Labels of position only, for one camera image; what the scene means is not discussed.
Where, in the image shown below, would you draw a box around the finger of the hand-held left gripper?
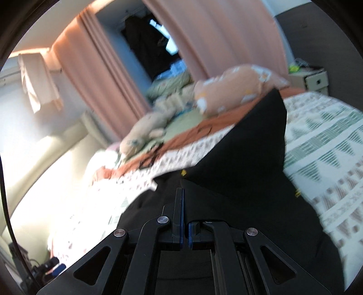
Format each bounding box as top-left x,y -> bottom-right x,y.
48,263 -> 66,278

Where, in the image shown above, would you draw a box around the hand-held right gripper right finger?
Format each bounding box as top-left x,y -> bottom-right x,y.
188,221 -> 333,295

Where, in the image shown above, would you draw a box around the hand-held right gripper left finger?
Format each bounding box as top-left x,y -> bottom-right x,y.
37,187 -> 185,295

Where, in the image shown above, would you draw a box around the black garment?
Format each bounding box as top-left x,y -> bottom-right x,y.
118,88 -> 345,295

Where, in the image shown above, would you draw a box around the dark hanging clothes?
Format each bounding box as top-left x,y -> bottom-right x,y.
120,14 -> 182,80

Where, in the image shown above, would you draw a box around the beige plush toy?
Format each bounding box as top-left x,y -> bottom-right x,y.
119,109 -> 178,158

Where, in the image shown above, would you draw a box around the cream padded headboard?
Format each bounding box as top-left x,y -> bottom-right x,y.
0,111 -> 114,241

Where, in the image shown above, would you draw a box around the green quilt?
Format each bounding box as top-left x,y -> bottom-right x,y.
146,71 -> 196,100

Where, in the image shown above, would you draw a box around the orange plush toy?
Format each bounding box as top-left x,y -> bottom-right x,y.
194,65 -> 291,116

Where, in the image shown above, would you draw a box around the white patterned bed blanket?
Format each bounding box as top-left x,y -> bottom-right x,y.
48,92 -> 363,256

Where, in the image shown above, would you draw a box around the pink curtain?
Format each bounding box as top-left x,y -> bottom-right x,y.
142,0 -> 290,83
52,11 -> 152,142

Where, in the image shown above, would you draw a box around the peach hanging cloth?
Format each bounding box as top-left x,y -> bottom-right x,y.
17,52 -> 63,114

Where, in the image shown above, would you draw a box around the white bedside cabinet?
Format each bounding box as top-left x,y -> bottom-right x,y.
288,66 -> 329,95

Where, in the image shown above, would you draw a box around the black cable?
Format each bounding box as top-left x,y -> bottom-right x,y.
0,159 -> 32,284

